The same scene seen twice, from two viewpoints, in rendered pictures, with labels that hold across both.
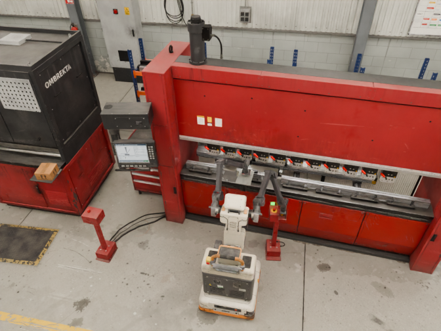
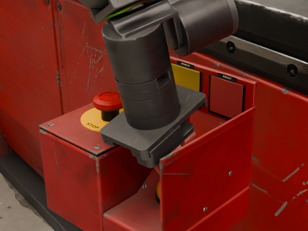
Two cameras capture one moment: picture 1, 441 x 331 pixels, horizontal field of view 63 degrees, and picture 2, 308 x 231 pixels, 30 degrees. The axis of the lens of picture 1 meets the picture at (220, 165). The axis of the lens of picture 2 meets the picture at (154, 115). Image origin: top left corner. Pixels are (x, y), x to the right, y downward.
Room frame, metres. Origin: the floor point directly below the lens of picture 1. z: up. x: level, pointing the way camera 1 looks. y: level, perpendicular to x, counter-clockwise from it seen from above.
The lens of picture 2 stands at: (2.42, -1.05, 1.09)
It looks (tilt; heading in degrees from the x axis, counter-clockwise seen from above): 26 degrees down; 39
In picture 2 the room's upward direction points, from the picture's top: 1 degrees counter-clockwise
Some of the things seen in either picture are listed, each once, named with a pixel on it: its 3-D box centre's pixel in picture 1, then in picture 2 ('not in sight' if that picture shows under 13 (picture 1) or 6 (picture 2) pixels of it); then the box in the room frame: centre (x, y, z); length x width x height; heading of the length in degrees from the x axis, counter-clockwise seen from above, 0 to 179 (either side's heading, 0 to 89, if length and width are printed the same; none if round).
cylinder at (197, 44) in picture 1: (204, 39); not in sight; (3.64, 0.14, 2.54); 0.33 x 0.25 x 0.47; 74
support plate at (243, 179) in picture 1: (245, 177); not in sight; (3.23, -0.29, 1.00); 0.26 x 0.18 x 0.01; 164
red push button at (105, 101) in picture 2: not in sight; (110, 109); (2.87, -0.62, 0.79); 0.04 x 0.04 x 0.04
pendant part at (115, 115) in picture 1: (132, 140); not in sight; (3.30, 0.99, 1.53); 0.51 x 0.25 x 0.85; 88
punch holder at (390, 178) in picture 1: (388, 174); not in sight; (2.94, -1.85, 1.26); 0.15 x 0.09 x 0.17; 74
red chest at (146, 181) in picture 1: (152, 163); not in sight; (4.11, 1.01, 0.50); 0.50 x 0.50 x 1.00; 74
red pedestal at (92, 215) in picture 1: (99, 233); not in sight; (2.88, 1.52, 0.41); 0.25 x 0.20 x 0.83; 164
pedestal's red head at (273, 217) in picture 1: (277, 211); (145, 150); (2.88, -0.67, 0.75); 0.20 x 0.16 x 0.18; 85
